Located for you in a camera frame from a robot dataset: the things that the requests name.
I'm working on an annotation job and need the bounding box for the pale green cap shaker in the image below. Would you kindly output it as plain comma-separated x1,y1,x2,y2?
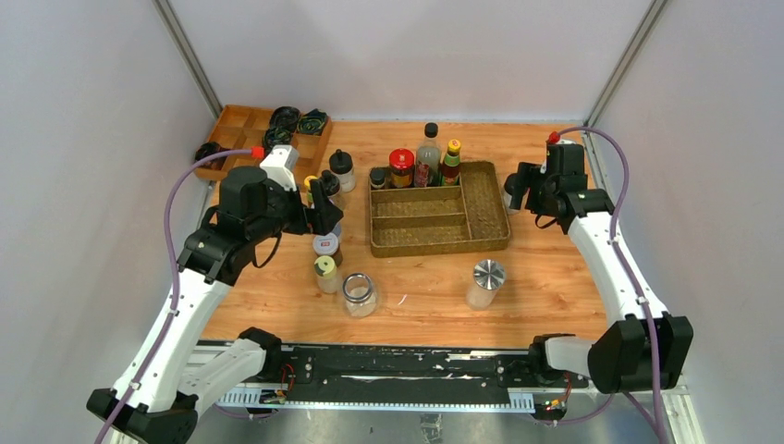
313,255,342,294

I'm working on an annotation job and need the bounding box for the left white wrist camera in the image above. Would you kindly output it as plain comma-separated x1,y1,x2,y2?
260,145,300,191

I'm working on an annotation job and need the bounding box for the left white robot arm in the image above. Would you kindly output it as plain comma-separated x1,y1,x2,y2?
87,166,343,443

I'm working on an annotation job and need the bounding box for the open glass jar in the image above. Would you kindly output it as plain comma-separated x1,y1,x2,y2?
341,273,379,318

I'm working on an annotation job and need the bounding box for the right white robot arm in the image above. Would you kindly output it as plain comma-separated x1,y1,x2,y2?
511,143,693,394

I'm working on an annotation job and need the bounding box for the steel lid glass jar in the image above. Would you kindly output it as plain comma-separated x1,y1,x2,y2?
466,259,507,310

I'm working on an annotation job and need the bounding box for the black coiled cable outside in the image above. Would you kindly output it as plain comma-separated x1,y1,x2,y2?
193,142,230,167

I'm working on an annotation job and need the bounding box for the tall black cap oil bottle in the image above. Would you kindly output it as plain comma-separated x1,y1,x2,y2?
413,122,441,188

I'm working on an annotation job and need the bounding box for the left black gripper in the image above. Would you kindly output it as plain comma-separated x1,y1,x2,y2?
249,175,343,243

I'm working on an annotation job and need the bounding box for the black cap shaker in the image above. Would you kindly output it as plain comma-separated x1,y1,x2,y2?
502,191,520,216

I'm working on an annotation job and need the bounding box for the yellow cap green bottle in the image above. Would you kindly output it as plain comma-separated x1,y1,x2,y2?
303,175,318,207

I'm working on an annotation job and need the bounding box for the yellow cap chili sauce bottle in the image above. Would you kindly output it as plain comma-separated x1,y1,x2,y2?
440,139,461,186

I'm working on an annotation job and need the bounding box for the green black coiled cable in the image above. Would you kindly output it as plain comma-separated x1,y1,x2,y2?
297,108,329,137

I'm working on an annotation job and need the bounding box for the wooden compartment organizer box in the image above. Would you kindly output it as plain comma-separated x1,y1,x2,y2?
191,105,335,193

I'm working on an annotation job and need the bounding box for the small black cap bottle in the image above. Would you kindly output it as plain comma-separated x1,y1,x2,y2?
320,169,346,211

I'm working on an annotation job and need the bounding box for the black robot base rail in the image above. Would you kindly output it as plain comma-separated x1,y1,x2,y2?
216,343,591,419

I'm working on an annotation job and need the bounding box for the red cap sauce bottle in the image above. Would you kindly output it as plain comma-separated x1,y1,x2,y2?
388,148,415,189

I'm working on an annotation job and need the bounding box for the black cap shaker bottle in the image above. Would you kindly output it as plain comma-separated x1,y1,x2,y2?
328,149,356,193

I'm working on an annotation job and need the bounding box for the small black cap spice jar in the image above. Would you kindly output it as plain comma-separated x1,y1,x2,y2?
369,167,387,190

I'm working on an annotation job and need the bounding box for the coiled cable in organizer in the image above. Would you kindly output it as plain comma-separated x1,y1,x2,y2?
269,105,302,131

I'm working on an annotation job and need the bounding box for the woven divided basket tray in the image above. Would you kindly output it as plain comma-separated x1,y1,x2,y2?
368,160,511,258

